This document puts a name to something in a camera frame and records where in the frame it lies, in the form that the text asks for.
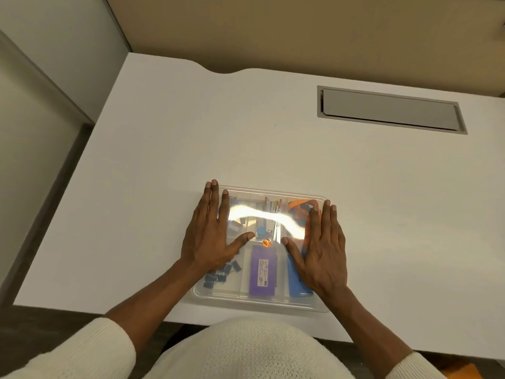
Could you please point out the clear plastic organizer box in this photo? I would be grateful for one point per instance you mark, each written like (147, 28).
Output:
(260, 303)

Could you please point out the pile of dark binder clips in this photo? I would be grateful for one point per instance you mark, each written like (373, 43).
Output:
(221, 277)

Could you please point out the orange object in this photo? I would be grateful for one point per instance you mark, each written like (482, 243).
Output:
(459, 370)

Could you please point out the person's left forearm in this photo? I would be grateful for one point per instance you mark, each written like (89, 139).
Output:
(154, 303)

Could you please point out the bundle of coloured pens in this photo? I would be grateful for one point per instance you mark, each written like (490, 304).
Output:
(272, 204)

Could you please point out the person's left little finger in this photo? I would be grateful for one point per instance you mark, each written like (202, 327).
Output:
(193, 221)

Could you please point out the person's left middle finger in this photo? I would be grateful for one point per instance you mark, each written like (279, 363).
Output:
(213, 201)

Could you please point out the person's right thumb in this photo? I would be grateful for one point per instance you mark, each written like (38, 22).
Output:
(292, 252)

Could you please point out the person's right middle finger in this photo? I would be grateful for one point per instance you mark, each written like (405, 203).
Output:
(325, 221)

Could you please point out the person's left hand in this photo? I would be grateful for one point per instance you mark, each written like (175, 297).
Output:
(205, 240)

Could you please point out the person's right forearm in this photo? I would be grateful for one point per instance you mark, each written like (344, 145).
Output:
(367, 335)

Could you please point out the white knit sweater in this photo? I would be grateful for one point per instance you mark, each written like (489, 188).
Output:
(244, 351)

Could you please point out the person's right little finger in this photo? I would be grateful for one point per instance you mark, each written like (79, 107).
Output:
(342, 240)

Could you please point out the person's left thumb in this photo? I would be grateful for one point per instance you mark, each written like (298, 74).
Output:
(241, 242)

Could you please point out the orange tool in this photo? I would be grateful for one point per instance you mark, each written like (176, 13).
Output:
(300, 207)

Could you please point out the purple rectangular box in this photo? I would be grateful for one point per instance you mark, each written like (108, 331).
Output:
(263, 272)

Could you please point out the person's right hand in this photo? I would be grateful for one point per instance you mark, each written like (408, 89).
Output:
(323, 260)

